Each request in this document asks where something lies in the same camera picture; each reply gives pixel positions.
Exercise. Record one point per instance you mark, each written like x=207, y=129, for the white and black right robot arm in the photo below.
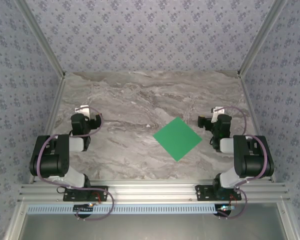
x=252, y=162

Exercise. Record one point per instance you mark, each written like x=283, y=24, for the aluminium frame post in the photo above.
x=259, y=40
x=43, y=40

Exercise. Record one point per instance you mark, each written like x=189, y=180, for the aluminium cross beam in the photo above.
x=152, y=192

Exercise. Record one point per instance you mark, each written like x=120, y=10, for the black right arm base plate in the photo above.
x=202, y=192

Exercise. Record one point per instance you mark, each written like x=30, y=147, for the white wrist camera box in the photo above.
x=215, y=113
x=83, y=109

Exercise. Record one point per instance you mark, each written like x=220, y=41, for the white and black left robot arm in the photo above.
x=50, y=162

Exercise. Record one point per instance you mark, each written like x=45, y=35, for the aluminium table side rail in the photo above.
x=255, y=125
x=50, y=125

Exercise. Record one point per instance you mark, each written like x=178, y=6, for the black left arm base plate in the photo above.
x=102, y=193

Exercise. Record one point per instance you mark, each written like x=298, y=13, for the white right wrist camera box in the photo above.
x=215, y=113

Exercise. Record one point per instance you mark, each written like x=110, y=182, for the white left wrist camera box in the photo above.
x=83, y=109

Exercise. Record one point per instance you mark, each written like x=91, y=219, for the green square paper sheet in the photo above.
x=177, y=140

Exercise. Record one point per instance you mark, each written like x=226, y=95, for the small black circuit board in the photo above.
x=225, y=208
x=83, y=208

